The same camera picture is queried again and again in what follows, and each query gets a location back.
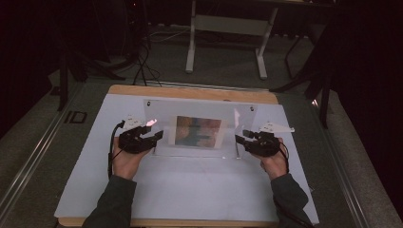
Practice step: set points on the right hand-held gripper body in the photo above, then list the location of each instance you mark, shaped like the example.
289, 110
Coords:
264, 142

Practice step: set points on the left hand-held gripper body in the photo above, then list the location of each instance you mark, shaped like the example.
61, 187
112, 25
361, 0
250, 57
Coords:
134, 139

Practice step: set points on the colourful printed photo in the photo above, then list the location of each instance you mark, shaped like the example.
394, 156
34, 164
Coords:
198, 131

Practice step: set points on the clear acrylic photo frame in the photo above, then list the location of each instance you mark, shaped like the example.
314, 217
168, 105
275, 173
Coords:
199, 107

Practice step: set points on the person's right hand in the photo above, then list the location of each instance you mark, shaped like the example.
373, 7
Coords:
274, 164

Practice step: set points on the person's left hand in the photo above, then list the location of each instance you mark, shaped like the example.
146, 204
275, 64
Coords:
126, 163

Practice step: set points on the white table mat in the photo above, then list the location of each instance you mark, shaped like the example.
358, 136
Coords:
196, 190

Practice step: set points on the black tripod stand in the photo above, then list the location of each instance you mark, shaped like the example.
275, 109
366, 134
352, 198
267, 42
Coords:
320, 79

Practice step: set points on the black metal stand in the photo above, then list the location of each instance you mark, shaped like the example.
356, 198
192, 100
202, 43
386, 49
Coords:
63, 72

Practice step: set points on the metal floor rail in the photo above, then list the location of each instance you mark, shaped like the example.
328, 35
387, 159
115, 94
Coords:
28, 161
345, 177

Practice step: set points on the white metal table frame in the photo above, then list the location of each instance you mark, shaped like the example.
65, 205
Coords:
228, 25

